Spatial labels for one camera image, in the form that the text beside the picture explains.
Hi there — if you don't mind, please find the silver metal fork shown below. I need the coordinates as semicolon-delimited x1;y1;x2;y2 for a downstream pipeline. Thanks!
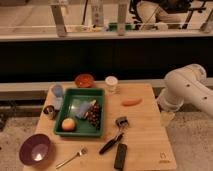
56;147;88;169

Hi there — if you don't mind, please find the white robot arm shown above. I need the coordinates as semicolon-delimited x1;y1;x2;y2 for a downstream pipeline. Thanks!
157;64;213;118

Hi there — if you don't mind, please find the white paper cup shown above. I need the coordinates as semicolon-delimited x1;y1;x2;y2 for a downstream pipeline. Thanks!
105;76;118;93

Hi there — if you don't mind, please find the blue plastic cup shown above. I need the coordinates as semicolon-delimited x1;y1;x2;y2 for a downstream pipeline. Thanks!
51;84;64;110

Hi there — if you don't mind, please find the small metal cup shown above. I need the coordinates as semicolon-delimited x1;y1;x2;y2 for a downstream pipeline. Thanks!
43;105;56;120

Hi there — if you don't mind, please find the orange bowl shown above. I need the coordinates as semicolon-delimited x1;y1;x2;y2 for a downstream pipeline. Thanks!
75;74;94;88

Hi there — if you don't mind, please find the blue sponge block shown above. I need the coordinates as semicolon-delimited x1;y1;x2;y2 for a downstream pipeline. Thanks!
75;102;90;119

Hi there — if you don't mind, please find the dark grape bunch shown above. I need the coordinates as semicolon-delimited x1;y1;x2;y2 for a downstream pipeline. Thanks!
86;104;102;130

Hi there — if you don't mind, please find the orange carrot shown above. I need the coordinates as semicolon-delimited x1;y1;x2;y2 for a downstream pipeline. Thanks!
121;98;142;107

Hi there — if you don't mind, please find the green plastic tray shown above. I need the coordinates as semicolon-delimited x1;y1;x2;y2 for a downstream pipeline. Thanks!
54;88;105;137

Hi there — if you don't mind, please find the orange peach fruit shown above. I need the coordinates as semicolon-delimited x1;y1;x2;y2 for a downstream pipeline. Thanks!
61;118;76;131

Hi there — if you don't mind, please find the green box on shelf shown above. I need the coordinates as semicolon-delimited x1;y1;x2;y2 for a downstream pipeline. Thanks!
108;22;133;31

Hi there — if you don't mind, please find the wooden board table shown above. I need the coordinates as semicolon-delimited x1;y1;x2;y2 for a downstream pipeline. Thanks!
23;83;177;171

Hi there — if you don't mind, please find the black rectangular remote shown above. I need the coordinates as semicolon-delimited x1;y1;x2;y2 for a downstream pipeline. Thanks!
114;143;127;171

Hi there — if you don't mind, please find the person in background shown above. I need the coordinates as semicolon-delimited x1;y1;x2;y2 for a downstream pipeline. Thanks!
130;0;193;27

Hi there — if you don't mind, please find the purple bowl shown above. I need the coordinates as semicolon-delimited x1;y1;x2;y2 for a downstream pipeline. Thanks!
19;134;51;166

